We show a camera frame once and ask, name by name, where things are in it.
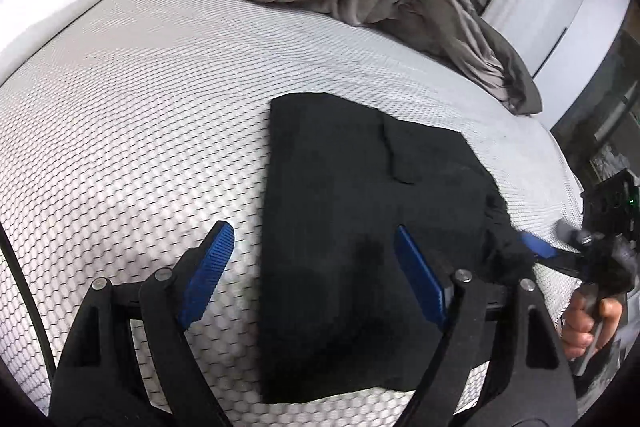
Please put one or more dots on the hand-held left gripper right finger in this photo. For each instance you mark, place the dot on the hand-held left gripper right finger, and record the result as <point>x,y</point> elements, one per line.
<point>420,277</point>

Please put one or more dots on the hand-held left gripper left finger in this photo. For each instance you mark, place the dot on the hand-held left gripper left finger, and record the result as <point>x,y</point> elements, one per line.
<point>209,272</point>

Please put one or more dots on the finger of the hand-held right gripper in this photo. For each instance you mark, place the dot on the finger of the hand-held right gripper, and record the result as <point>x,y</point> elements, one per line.
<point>570,231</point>
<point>542,247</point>

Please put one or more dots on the black pants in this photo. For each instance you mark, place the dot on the black pants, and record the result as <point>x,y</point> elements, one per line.
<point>340,187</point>

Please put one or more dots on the person's right hand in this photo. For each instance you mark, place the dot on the person's right hand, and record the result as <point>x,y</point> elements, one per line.
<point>577,322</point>

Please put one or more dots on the dark glass cabinet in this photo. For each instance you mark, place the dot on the dark glass cabinet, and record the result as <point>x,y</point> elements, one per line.
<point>600,107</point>

